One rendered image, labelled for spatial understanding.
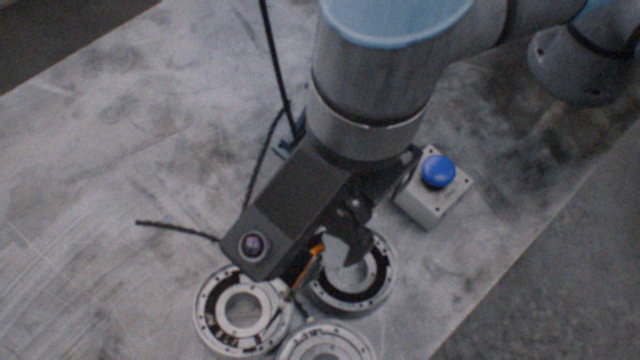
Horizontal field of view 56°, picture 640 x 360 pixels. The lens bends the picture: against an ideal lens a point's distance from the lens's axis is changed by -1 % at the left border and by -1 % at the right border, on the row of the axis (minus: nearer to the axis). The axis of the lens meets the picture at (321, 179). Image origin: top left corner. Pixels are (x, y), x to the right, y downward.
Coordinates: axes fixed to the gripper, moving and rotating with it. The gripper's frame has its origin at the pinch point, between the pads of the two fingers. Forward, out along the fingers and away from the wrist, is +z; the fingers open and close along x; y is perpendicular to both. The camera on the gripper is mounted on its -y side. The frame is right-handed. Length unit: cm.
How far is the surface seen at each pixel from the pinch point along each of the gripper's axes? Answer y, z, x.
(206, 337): -10.8, 10.0, 3.7
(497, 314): 54, 93, -25
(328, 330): -1.6, 10.2, -4.8
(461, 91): 37.3, 13.2, 4.1
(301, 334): -3.8, 10.4, -3.1
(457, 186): 21.4, 8.7, -4.8
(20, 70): 17, 93, 119
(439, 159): 20.9, 5.7, -1.5
